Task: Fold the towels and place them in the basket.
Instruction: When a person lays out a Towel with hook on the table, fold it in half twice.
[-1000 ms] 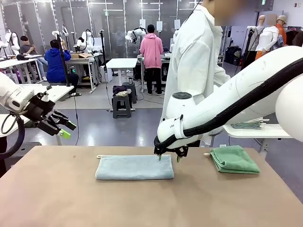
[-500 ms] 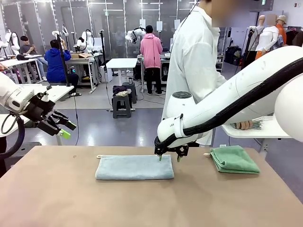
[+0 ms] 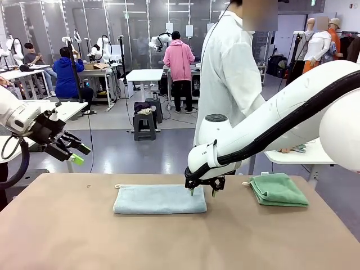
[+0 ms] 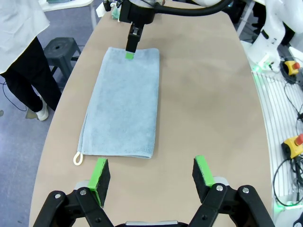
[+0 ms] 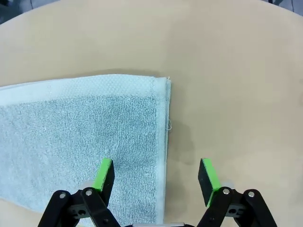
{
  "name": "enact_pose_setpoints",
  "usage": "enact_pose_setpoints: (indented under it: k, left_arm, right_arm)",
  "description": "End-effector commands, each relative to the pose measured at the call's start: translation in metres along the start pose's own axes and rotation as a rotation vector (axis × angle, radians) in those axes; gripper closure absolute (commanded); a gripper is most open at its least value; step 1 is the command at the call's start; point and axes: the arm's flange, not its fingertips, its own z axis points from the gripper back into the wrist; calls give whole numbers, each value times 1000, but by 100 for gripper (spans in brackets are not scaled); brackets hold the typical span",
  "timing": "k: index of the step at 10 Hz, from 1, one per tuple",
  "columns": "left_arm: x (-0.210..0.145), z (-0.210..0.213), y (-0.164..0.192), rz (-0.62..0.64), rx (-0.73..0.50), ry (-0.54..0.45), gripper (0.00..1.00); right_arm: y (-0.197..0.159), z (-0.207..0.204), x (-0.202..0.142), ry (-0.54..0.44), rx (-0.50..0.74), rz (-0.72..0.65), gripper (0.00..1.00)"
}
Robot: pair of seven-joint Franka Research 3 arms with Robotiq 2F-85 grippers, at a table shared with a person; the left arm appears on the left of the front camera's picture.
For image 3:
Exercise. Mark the black camera pole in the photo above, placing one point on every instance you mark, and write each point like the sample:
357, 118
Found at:
123, 62

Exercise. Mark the open cardboard box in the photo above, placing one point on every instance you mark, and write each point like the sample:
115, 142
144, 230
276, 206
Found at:
95, 66

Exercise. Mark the black object on desk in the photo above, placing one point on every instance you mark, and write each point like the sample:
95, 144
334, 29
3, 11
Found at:
25, 67

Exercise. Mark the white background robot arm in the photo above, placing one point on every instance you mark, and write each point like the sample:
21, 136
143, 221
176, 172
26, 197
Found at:
101, 47

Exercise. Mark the mannequin with grey vest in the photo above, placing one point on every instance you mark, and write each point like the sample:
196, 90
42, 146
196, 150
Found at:
295, 64

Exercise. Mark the small white standing desk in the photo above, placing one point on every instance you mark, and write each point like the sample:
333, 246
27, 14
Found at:
144, 74

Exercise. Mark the blue-grey towel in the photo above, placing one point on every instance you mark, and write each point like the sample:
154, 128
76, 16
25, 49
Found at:
160, 199

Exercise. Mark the pair of slippers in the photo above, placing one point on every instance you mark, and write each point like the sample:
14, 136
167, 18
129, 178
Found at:
90, 113

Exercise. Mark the dark clothes on rack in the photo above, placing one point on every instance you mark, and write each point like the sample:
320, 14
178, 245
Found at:
347, 47

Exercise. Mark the person's right hand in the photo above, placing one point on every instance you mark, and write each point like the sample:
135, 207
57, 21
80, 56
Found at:
285, 150

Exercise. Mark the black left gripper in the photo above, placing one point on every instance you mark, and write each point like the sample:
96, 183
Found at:
46, 132

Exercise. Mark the wooden shoe rack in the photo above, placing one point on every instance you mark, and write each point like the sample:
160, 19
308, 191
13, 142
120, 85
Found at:
262, 76

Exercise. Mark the white desk with black object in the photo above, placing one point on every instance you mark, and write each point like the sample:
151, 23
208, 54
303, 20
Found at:
17, 74

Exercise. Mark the person's right forearm white sleeve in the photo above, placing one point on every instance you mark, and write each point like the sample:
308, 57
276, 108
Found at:
253, 104

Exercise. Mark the green towel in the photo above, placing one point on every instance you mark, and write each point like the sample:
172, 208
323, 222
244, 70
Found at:
281, 191

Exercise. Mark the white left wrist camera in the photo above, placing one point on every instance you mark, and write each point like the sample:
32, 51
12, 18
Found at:
54, 114

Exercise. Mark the white desk with cardboard box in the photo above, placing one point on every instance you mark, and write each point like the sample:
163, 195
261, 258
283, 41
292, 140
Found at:
97, 71

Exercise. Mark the grey plastic stool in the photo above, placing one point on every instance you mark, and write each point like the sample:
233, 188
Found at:
144, 126
157, 109

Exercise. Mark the white computer tower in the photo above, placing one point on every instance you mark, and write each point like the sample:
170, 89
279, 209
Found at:
126, 88

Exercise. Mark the seated person in grey shirt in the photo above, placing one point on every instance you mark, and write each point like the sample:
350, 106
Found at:
32, 57

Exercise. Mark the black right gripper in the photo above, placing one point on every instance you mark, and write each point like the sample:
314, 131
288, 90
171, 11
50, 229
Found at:
202, 181

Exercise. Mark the dark purple garment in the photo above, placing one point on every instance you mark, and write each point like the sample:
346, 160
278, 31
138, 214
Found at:
142, 106

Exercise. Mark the beige cloth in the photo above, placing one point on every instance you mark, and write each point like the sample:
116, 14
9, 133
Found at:
144, 111

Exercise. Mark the black braided right arm sleeve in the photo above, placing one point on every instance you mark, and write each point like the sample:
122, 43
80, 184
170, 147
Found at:
281, 126

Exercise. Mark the black tripod pole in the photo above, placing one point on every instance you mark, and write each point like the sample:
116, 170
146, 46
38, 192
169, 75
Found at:
74, 73

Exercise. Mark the green striped cloth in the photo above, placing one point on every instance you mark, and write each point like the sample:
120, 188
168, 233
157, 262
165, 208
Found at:
299, 148

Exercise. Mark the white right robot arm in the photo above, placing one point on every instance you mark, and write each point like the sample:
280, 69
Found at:
281, 112

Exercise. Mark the person in pink hoodie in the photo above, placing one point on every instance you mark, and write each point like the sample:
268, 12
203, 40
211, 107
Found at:
178, 62

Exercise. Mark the mannequin with white top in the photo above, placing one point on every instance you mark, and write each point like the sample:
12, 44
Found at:
316, 47

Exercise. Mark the person in white shirt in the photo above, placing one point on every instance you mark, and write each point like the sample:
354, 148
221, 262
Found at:
225, 70

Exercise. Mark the person in blue hoodie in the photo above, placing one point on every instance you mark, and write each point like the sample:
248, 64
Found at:
64, 78

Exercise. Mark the mannequin with orange shirt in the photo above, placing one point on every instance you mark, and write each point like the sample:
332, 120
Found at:
334, 39

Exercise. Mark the white table beside left arm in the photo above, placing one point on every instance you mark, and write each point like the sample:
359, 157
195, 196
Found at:
73, 108

